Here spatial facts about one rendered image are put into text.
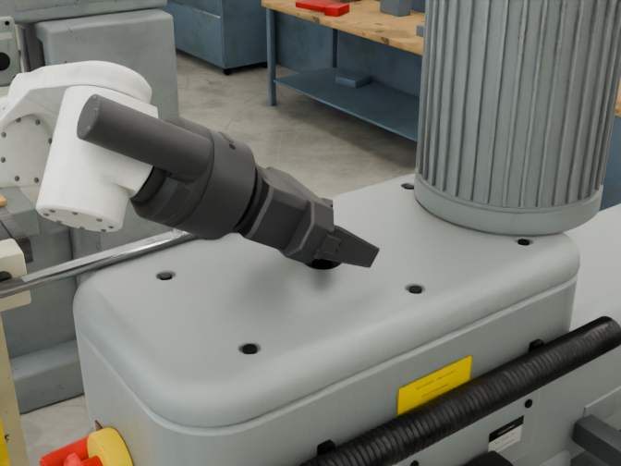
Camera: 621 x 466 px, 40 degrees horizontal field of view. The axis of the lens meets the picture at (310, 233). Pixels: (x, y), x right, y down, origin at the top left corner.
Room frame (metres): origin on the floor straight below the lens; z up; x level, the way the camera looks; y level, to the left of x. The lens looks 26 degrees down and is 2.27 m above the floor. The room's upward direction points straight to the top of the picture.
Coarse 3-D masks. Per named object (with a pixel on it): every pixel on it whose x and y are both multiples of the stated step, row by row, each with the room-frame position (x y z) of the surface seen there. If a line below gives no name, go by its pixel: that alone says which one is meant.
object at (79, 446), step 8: (80, 440) 0.67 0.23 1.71; (64, 448) 0.66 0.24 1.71; (72, 448) 0.66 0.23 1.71; (80, 448) 0.66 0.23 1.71; (48, 456) 0.65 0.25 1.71; (56, 456) 0.65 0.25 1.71; (64, 456) 0.65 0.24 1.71; (80, 456) 0.65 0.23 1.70; (88, 456) 0.66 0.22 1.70; (40, 464) 0.64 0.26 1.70; (48, 464) 0.64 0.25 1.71; (56, 464) 0.64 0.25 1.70
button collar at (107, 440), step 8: (96, 432) 0.59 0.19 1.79; (104, 432) 0.59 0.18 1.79; (112, 432) 0.59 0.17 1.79; (88, 440) 0.59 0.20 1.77; (96, 440) 0.58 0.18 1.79; (104, 440) 0.57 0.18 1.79; (112, 440) 0.58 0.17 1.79; (120, 440) 0.58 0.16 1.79; (88, 448) 0.60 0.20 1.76; (96, 448) 0.58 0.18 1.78; (104, 448) 0.57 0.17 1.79; (112, 448) 0.57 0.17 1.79; (120, 448) 0.57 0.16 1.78; (104, 456) 0.56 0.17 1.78; (112, 456) 0.56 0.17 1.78; (120, 456) 0.56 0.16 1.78; (128, 456) 0.57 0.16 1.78; (104, 464) 0.56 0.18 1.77; (112, 464) 0.56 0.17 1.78; (120, 464) 0.56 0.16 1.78; (128, 464) 0.56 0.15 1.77
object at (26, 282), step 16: (144, 240) 0.74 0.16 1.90; (160, 240) 0.74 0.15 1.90; (176, 240) 0.75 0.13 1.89; (96, 256) 0.71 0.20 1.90; (112, 256) 0.71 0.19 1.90; (128, 256) 0.71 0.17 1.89; (32, 272) 0.68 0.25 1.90; (48, 272) 0.68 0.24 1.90; (64, 272) 0.68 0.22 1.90; (80, 272) 0.69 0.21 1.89; (0, 288) 0.65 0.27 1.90; (16, 288) 0.65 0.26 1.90
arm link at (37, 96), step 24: (48, 72) 0.65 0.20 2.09; (72, 72) 0.64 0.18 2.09; (96, 72) 0.63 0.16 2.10; (120, 72) 0.63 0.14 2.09; (24, 96) 0.65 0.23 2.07; (48, 96) 0.66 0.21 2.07; (144, 96) 0.64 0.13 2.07; (0, 120) 0.65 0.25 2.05; (24, 120) 0.67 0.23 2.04; (48, 120) 0.68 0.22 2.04; (0, 144) 0.64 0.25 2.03; (24, 144) 0.66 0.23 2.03; (48, 144) 0.68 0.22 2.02; (0, 168) 0.63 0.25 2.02; (24, 168) 0.65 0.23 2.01
